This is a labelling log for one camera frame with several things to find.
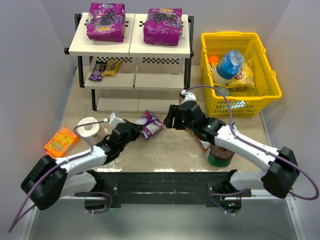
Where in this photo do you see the purple pink candy bag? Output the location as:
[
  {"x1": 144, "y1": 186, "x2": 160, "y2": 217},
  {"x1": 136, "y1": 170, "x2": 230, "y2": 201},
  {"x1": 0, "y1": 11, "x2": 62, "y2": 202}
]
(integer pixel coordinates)
[{"x1": 134, "y1": 110, "x2": 165, "y2": 140}]

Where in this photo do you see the orange white snack packet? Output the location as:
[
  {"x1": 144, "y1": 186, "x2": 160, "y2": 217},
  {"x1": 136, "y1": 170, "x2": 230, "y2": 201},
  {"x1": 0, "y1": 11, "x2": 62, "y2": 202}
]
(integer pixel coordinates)
[{"x1": 196, "y1": 136, "x2": 211, "y2": 152}]

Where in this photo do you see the blue white snack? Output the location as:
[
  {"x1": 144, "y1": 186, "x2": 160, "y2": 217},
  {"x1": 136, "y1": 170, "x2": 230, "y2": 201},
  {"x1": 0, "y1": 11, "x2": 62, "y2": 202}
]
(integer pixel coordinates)
[{"x1": 231, "y1": 122, "x2": 238, "y2": 131}]

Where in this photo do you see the yellow M&M's candy bag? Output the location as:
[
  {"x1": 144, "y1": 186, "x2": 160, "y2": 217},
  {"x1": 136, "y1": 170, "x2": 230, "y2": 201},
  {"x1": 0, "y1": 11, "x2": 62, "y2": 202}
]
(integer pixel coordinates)
[{"x1": 102, "y1": 59, "x2": 122, "y2": 77}]

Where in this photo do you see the purple M&M's candy bag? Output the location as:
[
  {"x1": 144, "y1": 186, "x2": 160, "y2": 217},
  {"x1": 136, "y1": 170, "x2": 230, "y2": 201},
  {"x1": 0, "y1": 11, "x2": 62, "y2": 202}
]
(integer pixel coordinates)
[{"x1": 88, "y1": 60, "x2": 107, "y2": 82}]

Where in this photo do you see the magenta grape candy bag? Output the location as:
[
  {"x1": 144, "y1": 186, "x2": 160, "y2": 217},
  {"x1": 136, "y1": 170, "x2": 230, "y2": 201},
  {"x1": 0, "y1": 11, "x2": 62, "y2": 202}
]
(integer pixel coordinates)
[
  {"x1": 143, "y1": 8, "x2": 183, "y2": 46},
  {"x1": 86, "y1": 2, "x2": 126, "y2": 43}
]

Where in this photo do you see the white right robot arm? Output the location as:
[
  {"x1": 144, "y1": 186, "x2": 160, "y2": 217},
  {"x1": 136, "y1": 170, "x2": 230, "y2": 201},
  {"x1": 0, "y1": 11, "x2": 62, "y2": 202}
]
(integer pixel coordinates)
[{"x1": 164, "y1": 100, "x2": 300, "y2": 199}]

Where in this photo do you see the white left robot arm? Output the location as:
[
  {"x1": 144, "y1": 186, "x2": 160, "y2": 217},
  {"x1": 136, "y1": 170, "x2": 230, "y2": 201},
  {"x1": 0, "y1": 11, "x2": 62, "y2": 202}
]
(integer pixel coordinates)
[{"x1": 20, "y1": 119, "x2": 144, "y2": 210}]

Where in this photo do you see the white three-tier shelf rack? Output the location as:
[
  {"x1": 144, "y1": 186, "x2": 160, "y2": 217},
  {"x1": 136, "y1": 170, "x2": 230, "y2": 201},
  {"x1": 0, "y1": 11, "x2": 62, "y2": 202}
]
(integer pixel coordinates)
[{"x1": 64, "y1": 12, "x2": 194, "y2": 113}]

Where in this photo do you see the white toilet paper roll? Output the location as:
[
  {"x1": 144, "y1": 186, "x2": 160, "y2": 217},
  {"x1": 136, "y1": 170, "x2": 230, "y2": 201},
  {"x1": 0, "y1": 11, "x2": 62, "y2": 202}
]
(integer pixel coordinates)
[{"x1": 76, "y1": 117, "x2": 101, "y2": 140}]

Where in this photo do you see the green round object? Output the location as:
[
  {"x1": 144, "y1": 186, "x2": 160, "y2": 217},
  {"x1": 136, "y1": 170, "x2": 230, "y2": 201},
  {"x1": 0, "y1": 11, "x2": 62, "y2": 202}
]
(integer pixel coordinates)
[{"x1": 214, "y1": 85, "x2": 231, "y2": 97}]

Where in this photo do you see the brown green tape roll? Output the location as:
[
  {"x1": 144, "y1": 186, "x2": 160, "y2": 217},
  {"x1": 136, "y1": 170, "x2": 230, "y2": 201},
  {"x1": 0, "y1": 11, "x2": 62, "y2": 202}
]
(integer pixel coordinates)
[{"x1": 205, "y1": 144, "x2": 235, "y2": 168}]

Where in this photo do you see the white blue plastic bottle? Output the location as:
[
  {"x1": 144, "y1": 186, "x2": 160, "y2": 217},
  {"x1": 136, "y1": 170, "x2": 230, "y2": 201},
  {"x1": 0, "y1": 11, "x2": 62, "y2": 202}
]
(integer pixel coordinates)
[{"x1": 211, "y1": 50, "x2": 246, "y2": 86}]

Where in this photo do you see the yellow plastic shopping basket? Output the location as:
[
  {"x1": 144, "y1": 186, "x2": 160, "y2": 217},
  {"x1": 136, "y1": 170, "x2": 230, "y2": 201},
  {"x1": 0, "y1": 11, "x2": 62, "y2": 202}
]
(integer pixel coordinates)
[{"x1": 200, "y1": 31, "x2": 282, "y2": 118}]

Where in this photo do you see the orange snack box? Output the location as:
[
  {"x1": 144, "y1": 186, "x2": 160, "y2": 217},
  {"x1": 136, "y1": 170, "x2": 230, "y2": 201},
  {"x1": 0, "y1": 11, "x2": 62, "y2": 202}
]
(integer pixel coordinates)
[{"x1": 44, "y1": 127, "x2": 80, "y2": 159}]

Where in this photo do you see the yellow chips bag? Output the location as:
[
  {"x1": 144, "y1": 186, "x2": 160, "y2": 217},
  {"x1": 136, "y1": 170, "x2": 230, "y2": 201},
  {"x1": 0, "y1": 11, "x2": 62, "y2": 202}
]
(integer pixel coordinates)
[{"x1": 226, "y1": 59, "x2": 256, "y2": 91}]

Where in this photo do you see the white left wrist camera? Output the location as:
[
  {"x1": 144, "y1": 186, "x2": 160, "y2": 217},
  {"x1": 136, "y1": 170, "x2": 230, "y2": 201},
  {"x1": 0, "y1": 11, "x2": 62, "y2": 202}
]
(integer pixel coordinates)
[{"x1": 103, "y1": 111, "x2": 125, "y2": 128}]

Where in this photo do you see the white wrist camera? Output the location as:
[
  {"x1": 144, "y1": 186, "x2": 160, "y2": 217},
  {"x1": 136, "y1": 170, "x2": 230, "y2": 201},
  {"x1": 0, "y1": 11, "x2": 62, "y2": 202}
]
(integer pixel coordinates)
[
  {"x1": 179, "y1": 89, "x2": 197, "y2": 105},
  {"x1": 103, "y1": 111, "x2": 125, "y2": 128}
]

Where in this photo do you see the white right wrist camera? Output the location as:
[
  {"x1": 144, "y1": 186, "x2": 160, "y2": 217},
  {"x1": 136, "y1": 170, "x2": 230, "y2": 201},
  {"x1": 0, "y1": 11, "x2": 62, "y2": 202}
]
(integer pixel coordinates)
[{"x1": 179, "y1": 89, "x2": 197, "y2": 105}]

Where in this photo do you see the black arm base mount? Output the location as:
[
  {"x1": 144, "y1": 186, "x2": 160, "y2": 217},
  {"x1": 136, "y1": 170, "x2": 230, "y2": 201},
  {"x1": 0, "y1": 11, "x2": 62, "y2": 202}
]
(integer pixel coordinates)
[{"x1": 78, "y1": 170, "x2": 252, "y2": 214}]

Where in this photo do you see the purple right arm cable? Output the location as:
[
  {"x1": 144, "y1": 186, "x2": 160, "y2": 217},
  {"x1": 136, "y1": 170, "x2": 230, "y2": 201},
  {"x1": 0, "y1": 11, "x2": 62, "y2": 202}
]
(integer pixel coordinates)
[{"x1": 183, "y1": 84, "x2": 320, "y2": 216}]

